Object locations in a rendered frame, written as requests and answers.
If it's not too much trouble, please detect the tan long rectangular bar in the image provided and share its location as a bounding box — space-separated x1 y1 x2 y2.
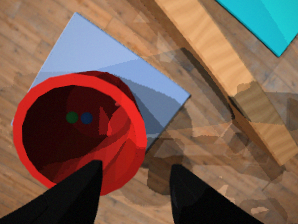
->
141 0 298 167

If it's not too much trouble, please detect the red cup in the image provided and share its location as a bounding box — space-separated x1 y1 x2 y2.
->
12 71 146 196

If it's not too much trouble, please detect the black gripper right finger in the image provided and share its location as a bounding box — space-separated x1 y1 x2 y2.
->
169 164 265 224

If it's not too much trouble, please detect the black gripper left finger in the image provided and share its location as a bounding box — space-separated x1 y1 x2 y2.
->
0 159 102 224

